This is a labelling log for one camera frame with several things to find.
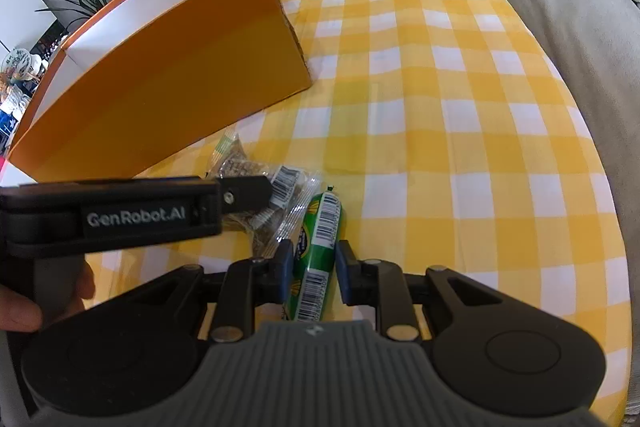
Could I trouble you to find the green sausage stick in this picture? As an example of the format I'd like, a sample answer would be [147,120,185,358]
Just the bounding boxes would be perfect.
[284,186,342,322]

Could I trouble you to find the clear dried snack bag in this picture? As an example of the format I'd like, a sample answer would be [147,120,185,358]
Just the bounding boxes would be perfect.
[206,131,321,258]

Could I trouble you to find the left hand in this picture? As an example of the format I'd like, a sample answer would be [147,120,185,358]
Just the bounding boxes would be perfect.
[0,259,97,333]

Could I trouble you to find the orange cardboard storage box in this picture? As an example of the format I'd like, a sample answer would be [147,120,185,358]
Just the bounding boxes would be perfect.
[8,0,311,182]

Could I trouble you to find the yellow checkered tablecloth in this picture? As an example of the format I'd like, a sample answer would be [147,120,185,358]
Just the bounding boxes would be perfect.
[84,0,634,427]

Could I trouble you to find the beige sofa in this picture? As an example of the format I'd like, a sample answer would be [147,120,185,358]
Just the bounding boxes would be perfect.
[458,0,640,228]

